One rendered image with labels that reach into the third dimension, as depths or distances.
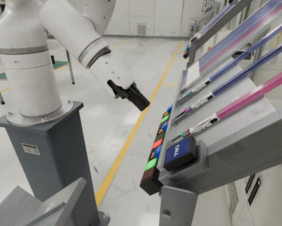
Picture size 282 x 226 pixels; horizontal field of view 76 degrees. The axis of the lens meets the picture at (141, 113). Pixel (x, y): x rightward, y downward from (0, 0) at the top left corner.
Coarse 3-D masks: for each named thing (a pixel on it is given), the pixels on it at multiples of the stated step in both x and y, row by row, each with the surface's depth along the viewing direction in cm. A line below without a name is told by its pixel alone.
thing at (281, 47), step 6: (276, 48) 35; (270, 54) 35; (276, 54) 35; (258, 60) 37; (264, 60) 36; (252, 66) 37; (258, 66) 37; (240, 72) 39; (246, 72) 38; (234, 78) 39; (240, 78) 39; (222, 84) 41; (228, 84) 40; (216, 90) 41; (222, 90) 41
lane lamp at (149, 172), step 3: (150, 168) 41; (153, 168) 40; (144, 171) 43; (147, 171) 41; (150, 171) 40; (153, 171) 39; (144, 174) 41; (147, 174) 40; (150, 174) 39; (144, 177) 40; (147, 177) 39; (141, 180) 40
